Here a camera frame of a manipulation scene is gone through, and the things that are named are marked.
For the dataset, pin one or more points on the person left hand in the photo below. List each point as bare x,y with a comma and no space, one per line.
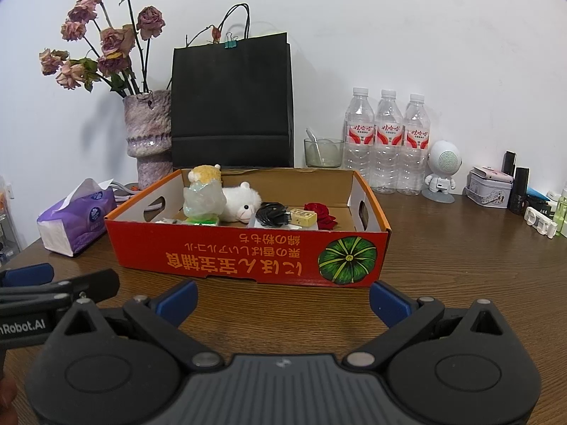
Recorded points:
8,393

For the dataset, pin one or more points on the purple tissue pack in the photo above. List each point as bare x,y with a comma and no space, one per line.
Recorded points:
72,224

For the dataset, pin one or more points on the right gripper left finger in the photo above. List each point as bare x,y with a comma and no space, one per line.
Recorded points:
155,323

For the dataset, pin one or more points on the glass cup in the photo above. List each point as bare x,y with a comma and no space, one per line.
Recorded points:
322,152

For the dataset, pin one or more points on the red fabric rose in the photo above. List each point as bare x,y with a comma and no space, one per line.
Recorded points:
325,220

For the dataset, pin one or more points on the white robot figurine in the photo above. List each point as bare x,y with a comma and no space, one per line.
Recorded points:
444,161

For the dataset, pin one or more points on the teal binder clip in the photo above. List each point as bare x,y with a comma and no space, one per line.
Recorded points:
230,41

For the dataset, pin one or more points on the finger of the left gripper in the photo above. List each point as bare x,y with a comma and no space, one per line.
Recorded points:
97,286
33,275

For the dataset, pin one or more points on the purple ceramic vase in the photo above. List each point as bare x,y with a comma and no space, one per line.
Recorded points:
148,135

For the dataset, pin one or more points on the right water bottle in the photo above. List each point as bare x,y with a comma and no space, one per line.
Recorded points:
416,140

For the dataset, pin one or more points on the red orange cardboard box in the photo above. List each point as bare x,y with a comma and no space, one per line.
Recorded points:
350,255

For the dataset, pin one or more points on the yellow eraser block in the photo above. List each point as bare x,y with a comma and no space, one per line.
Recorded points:
302,218

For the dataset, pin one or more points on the yellow white plush toy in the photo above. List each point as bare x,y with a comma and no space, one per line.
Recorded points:
242,201

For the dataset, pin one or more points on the middle water bottle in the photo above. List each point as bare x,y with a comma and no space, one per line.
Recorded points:
388,139

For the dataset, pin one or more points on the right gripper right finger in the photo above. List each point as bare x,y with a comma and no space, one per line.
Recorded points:
406,319

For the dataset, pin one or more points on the dried pink roses bouquet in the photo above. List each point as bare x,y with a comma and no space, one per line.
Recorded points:
118,55

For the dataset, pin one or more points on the black paper bag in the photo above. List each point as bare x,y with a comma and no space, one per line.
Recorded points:
233,107

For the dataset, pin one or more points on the left water bottle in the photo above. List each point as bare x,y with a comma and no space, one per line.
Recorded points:
359,133

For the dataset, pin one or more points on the water bottle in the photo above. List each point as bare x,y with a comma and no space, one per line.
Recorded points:
388,139
359,133
416,140

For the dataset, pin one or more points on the white tissue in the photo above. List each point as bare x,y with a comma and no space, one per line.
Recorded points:
170,221

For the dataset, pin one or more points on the iridescent plastic flower cup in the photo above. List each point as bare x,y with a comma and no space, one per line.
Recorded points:
204,198

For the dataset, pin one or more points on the small tin box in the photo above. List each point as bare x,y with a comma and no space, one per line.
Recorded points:
488,187

